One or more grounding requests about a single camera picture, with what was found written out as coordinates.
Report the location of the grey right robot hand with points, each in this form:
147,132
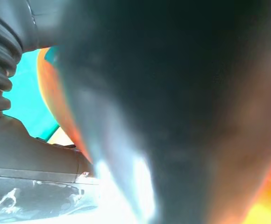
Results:
172,77

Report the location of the green table mat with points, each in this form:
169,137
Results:
26,99

